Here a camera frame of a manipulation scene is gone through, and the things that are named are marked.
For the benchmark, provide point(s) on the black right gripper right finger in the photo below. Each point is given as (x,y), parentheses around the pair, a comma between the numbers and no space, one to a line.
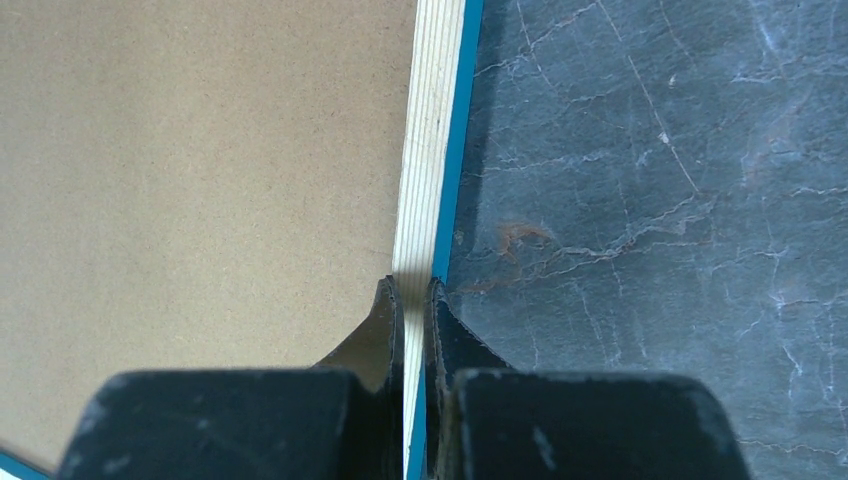
(489,420)

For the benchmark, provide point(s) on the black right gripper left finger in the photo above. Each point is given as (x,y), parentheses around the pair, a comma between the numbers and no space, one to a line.
(320,422)

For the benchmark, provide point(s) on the brown cardboard backing board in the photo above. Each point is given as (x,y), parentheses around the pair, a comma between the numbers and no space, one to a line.
(199,199)

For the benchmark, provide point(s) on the wooden picture frame teal edge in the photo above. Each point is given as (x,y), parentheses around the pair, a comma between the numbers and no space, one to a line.
(430,166)

